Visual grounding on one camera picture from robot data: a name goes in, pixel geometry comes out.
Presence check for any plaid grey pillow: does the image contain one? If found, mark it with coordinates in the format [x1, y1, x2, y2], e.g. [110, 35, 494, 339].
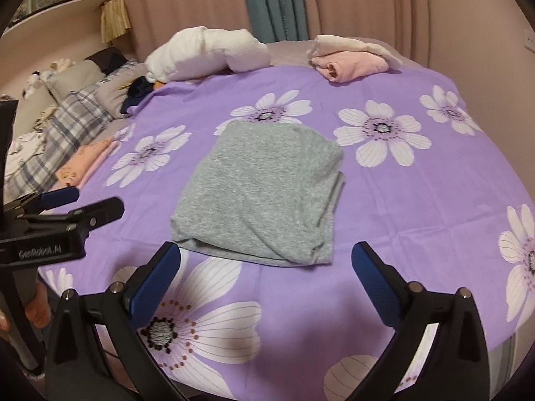
[5, 81, 112, 200]

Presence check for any pink folded garment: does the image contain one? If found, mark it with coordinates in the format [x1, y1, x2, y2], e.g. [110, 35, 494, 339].
[311, 52, 389, 83]

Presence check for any teal curtain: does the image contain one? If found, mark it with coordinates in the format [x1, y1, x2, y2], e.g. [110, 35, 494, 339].
[246, 0, 309, 43]

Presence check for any beige tassel curtain tie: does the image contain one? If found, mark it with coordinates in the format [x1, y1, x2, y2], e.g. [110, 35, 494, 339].
[101, 0, 131, 43]

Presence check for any pink curtain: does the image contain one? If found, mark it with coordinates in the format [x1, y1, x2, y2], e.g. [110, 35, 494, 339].
[125, 0, 430, 65]

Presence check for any orange pink folded cloth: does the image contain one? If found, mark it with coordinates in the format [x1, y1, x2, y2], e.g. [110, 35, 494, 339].
[52, 138, 119, 189]

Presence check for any white rolled towel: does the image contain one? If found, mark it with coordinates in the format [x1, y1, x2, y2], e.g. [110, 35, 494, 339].
[145, 26, 270, 83]

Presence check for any cream folded garment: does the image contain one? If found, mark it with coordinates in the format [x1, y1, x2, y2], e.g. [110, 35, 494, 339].
[307, 34, 403, 70]

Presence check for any grey garment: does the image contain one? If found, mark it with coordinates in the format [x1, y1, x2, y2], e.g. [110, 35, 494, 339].
[170, 121, 345, 267]

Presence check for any dark navy cloth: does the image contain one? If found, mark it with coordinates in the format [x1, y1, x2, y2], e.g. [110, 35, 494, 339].
[121, 76, 154, 115]

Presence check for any white stuffed toy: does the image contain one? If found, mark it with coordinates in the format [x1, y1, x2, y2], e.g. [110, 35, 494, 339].
[22, 58, 76, 99]

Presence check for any person's left hand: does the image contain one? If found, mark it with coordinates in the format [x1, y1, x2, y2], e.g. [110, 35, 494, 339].
[25, 281, 52, 328]

